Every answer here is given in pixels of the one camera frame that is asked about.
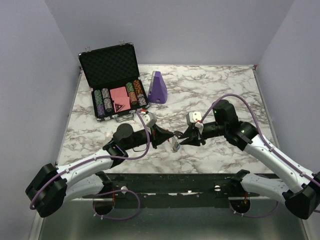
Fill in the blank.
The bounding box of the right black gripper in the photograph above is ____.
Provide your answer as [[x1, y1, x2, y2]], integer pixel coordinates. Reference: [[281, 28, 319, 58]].
[[179, 121, 227, 147]]

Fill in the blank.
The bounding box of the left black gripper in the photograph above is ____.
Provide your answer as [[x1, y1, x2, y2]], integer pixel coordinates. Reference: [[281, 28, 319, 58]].
[[124, 123, 174, 151]]

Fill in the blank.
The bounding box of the metal key organizer red handle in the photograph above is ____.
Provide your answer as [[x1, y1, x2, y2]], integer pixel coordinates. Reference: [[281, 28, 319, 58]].
[[168, 136, 181, 153]]

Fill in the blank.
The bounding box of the key with black tag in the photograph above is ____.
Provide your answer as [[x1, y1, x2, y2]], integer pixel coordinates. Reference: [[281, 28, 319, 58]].
[[173, 130, 183, 139]]

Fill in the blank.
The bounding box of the blue tagged key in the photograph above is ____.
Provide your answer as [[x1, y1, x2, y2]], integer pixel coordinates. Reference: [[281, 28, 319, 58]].
[[174, 143, 180, 150]]

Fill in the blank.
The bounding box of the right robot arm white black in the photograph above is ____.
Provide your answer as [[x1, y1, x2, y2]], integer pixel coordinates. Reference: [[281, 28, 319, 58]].
[[180, 99, 320, 220]]

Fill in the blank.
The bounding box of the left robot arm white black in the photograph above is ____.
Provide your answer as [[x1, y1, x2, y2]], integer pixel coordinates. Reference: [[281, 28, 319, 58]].
[[25, 123, 174, 218]]

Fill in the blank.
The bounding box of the purple metronome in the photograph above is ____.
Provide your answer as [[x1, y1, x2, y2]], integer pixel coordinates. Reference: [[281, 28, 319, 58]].
[[148, 71, 168, 104]]

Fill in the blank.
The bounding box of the pink playing card deck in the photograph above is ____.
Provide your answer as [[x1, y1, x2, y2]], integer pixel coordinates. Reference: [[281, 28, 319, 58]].
[[110, 86, 131, 112]]

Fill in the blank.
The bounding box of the black poker chip case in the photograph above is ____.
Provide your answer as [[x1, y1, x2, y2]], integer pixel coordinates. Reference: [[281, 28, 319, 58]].
[[78, 42, 150, 122]]

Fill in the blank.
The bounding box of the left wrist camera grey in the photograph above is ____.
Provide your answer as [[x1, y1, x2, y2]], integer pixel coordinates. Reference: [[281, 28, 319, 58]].
[[142, 112, 157, 128]]

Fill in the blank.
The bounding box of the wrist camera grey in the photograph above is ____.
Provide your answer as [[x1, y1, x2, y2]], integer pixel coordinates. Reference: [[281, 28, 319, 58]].
[[186, 111, 204, 129], [142, 112, 157, 128]]

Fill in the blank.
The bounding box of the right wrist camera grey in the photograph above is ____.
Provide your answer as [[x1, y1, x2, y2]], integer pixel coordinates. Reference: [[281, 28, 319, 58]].
[[186, 111, 204, 129]]

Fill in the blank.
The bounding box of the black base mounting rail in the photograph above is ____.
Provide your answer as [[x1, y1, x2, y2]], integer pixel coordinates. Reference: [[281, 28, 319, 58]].
[[92, 172, 250, 213]]

